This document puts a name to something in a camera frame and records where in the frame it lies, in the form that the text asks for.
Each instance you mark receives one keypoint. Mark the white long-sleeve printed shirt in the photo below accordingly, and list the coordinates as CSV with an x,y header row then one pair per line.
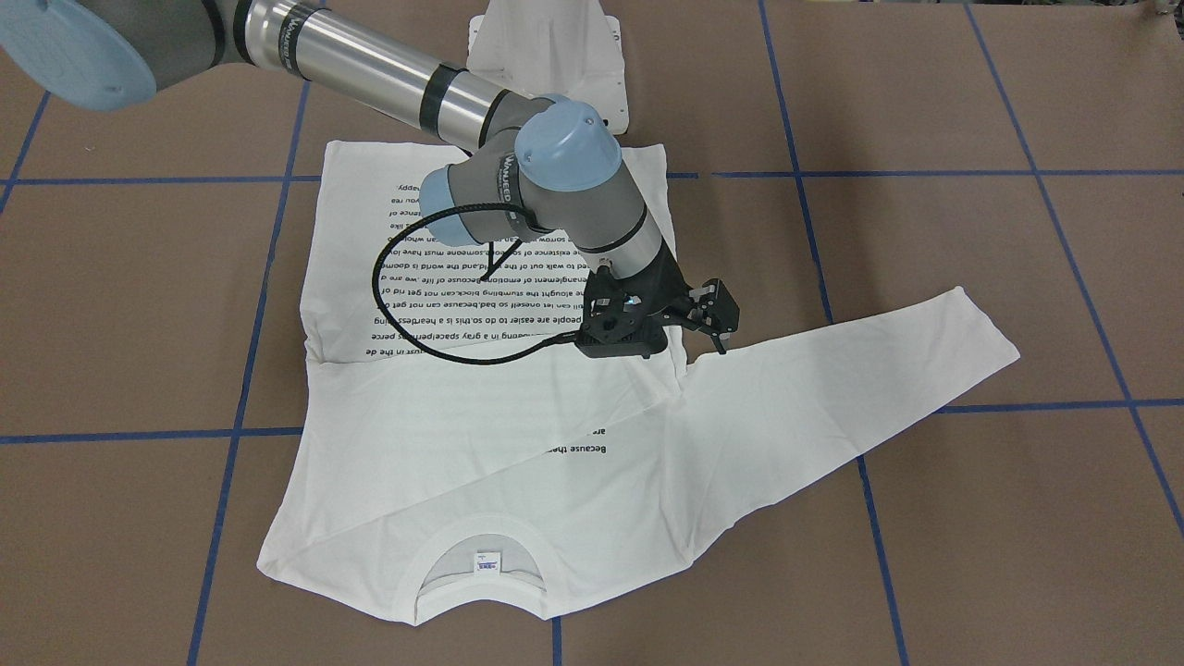
x,y
558,482

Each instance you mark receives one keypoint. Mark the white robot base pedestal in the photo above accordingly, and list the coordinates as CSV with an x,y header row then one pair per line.
x,y
565,47

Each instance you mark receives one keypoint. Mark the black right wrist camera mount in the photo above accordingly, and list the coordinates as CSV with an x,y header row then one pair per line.
x,y
613,324

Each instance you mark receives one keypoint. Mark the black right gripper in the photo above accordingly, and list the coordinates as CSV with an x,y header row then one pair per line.
x,y
676,289

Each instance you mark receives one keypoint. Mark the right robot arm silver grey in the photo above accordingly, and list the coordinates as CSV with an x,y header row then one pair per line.
x,y
535,165

